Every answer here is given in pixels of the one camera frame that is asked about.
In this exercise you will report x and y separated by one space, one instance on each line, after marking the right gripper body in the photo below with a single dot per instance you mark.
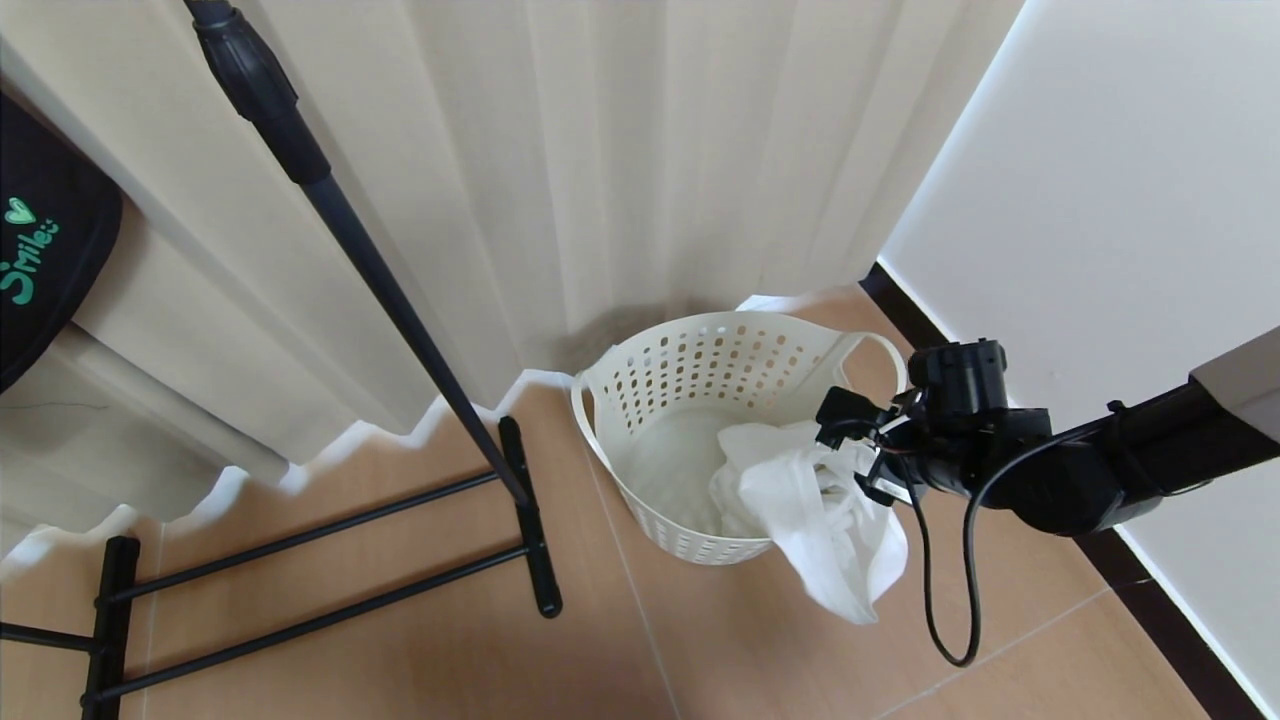
915 465

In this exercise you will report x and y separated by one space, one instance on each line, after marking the white garment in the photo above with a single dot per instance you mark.
820 520

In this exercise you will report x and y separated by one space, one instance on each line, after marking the black shorts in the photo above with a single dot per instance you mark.
50 250

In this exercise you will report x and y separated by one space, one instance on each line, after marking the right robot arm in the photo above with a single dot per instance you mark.
1060 490

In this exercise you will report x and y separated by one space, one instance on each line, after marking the white laundry basket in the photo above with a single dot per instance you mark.
700 360

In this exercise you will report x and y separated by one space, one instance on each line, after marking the black clothes rack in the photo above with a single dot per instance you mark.
260 90

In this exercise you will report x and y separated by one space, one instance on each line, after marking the beige curtain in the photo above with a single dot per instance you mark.
600 150

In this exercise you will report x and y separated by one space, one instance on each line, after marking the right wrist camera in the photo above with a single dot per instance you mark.
845 410

